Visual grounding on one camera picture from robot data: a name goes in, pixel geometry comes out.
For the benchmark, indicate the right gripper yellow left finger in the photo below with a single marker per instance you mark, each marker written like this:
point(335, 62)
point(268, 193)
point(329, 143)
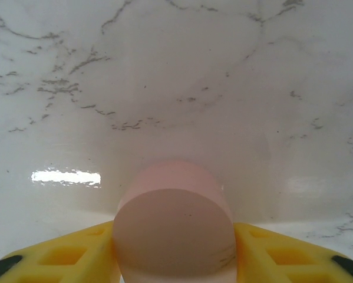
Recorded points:
point(85, 265)

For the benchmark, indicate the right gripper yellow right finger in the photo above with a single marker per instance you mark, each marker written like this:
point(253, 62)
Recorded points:
point(267, 265)

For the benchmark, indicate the pink earbud charging case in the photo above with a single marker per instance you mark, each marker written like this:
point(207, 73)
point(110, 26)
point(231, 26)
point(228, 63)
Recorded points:
point(173, 230)

